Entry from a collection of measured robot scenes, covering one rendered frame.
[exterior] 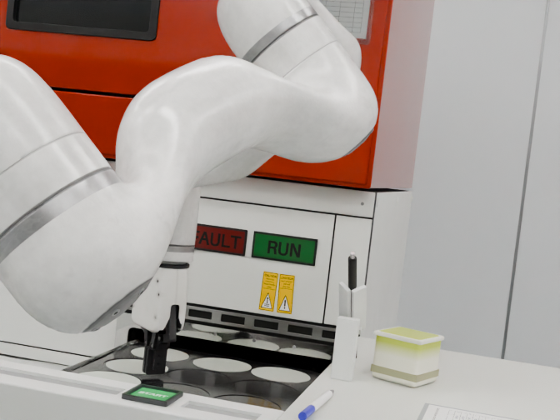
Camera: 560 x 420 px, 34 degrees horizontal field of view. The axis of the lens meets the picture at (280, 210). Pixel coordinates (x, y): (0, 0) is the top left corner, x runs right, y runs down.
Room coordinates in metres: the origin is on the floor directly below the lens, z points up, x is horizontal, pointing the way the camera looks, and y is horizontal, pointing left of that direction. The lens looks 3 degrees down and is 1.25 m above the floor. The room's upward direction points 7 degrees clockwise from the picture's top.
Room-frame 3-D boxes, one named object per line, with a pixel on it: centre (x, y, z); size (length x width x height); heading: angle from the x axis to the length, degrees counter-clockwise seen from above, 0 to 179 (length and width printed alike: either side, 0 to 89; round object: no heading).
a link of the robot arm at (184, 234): (1.38, 0.17, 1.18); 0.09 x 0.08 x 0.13; 133
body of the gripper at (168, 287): (1.38, 0.17, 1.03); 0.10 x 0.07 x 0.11; 33
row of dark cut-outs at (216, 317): (1.63, 0.06, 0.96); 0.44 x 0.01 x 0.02; 77
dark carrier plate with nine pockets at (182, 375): (1.41, 0.10, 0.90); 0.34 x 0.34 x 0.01; 77
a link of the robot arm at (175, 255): (1.38, 0.17, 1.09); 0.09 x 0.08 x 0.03; 33
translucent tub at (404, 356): (1.27, -0.20, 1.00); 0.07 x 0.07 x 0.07; 55
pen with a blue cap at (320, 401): (1.07, -0.07, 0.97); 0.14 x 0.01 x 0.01; 163
